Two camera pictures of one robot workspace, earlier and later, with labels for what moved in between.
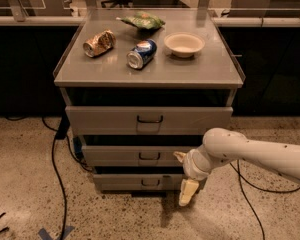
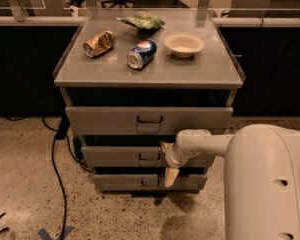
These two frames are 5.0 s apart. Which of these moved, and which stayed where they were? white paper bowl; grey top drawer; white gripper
Moved: white gripper
Stayed: grey top drawer; white paper bowl
